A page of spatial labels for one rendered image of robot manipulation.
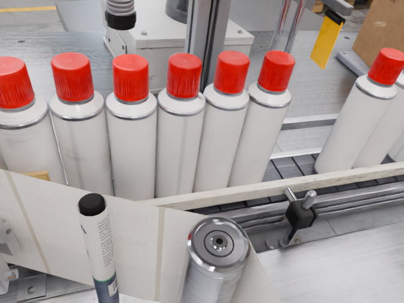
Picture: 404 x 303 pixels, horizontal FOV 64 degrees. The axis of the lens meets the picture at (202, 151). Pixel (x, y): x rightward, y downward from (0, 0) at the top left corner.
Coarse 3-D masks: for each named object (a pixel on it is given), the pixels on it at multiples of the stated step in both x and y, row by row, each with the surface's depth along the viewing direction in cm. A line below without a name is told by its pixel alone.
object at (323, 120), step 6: (330, 114) 50; (336, 114) 50; (288, 120) 47; (294, 120) 48; (300, 120) 48; (306, 120) 48; (312, 120) 48; (318, 120) 48; (324, 120) 49; (330, 120) 49; (282, 126) 47; (288, 126) 47; (294, 126) 48; (300, 126) 48; (306, 126) 49; (312, 126) 49; (318, 126) 49; (108, 138) 40
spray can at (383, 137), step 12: (396, 84) 43; (396, 96) 44; (396, 108) 45; (384, 120) 46; (396, 120) 45; (384, 132) 47; (396, 132) 47; (372, 144) 49; (384, 144) 48; (360, 156) 51; (372, 156) 50; (384, 156) 51
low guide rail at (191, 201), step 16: (304, 176) 46; (320, 176) 46; (336, 176) 47; (352, 176) 48; (368, 176) 49; (384, 176) 50; (208, 192) 42; (224, 192) 42; (240, 192) 42; (256, 192) 43; (272, 192) 45; (176, 208) 41; (192, 208) 42
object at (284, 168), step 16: (272, 160) 53; (288, 160) 53; (304, 160) 54; (384, 160) 56; (272, 176) 50; (288, 176) 51; (400, 176) 54; (304, 192) 49; (320, 192) 49; (208, 208) 44; (224, 208) 45; (240, 208) 45
